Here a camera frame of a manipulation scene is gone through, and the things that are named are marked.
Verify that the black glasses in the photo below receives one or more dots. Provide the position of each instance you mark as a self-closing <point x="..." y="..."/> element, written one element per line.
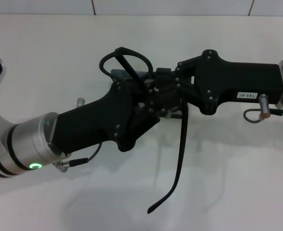
<point x="183" y="134"/>

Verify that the black glasses case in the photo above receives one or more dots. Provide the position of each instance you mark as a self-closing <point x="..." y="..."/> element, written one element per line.
<point x="118" y="73"/>

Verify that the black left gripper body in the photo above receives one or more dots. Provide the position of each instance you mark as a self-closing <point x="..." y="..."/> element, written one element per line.
<point x="91" y="122"/>

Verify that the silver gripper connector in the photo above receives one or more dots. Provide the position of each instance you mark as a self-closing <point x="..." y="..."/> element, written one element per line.
<point x="80" y="102"/>
<point x="264" y="106"/>

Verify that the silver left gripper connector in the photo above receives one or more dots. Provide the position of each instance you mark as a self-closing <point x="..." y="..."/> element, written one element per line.
<point x="80" y="102"/>

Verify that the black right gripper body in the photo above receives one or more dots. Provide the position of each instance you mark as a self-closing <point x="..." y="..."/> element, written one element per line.
<point x="240" y="77"/>

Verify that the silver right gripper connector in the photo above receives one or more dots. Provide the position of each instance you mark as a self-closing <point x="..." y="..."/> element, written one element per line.
<point x="264" y="106"/>

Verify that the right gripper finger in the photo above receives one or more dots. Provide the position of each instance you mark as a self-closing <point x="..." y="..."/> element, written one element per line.
<point x="165" y="73"/>
<point x="168" y="83"/>

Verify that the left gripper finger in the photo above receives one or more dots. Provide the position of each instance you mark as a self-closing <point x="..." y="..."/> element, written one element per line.
<point x="146" y="120"/>
<point x="165" y="96"/>

